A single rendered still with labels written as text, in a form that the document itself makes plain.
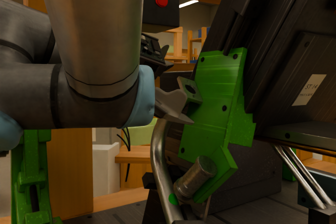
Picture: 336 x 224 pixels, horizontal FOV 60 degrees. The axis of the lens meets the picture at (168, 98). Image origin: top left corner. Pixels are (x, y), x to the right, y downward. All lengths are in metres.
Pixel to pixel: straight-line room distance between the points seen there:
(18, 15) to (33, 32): 0.03
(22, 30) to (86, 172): 0.47
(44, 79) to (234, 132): 0.32
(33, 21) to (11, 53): 0.06
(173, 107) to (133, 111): 0.16
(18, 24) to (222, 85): 0.32
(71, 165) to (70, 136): 0.07
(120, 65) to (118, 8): 0.06
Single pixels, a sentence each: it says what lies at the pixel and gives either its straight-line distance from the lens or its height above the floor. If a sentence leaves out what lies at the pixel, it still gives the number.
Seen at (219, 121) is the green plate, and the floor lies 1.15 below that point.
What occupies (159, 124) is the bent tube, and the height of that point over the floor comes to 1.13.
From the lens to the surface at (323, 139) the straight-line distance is 0.52.
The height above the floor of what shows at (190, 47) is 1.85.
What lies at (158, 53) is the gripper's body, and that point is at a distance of 0.45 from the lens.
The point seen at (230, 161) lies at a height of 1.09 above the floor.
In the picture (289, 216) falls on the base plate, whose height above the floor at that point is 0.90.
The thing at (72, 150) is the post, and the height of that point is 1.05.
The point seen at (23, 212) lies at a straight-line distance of 0.59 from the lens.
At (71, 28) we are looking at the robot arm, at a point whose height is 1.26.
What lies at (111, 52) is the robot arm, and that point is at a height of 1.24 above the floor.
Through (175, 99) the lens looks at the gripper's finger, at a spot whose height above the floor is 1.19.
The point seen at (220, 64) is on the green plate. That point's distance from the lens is 0.53.
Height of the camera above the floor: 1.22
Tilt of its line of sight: 4 degrees down
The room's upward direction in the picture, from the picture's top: straight up
